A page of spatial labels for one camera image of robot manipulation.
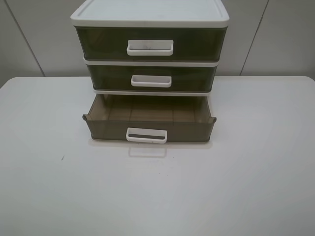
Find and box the dark translucent top drawer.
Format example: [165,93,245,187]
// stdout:
[75,27,227,62]

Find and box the dark translucent middle drawer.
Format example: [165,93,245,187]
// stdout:
[87,65,217,92]

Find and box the white plastic drawer cabinet frame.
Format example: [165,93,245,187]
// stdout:
[70,0,229,96]

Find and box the dark translucent bottom drawer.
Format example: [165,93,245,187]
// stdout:
[83,94,217,144]

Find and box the dark translucent drawer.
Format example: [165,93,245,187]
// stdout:
[75,27,227,62]
[83,94,217,144]
[87,65,217,92]

